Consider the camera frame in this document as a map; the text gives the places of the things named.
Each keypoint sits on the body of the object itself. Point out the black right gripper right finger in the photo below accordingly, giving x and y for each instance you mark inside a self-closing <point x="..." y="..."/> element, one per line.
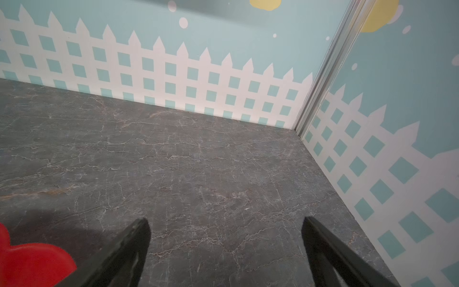
<point x="330" y="259"/>

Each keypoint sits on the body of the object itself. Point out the red flower-shaped fruit bowl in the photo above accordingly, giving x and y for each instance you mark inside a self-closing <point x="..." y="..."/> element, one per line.
<point x="33" y="264"/>

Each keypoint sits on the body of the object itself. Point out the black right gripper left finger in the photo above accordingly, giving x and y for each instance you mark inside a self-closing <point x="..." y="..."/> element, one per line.
<point x="118" y="264"/>

